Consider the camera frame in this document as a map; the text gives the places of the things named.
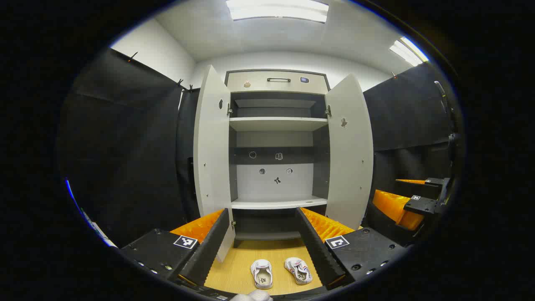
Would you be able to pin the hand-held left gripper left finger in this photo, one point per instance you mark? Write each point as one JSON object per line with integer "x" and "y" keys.
{"x": 209, "y": 246}

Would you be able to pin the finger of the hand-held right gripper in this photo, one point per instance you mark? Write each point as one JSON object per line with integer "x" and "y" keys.
{"x": 422, "y": 205}
{"x": 434, "y": 182}

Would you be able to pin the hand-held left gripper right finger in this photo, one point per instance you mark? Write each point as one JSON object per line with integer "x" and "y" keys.
{"x": 317, "y": 251}

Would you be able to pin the white canvas shoe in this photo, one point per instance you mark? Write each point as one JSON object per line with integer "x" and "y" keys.
{"x": 299, "y": 271}
{"x": 262, "y": 276}

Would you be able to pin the white grey shoe cabinet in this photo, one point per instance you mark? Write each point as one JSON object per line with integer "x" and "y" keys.
{"x": 276, "y": 184}

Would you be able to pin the white cabinet door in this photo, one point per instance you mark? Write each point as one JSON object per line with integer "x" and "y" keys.
{"x": 211, "y": 146}
{"x": 349, "y": 167}

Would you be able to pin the white cabinet drawer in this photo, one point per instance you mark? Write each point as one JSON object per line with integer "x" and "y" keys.
{"x": 259, "y": 86}

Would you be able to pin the ceiling light panel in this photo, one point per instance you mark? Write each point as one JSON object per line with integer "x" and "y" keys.
{"x": 276, "y": 10}
{"x": 407, "y": 52}

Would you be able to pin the orange tipped cloth clip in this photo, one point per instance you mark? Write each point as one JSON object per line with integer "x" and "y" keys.
{"x": 132, "y": 57}

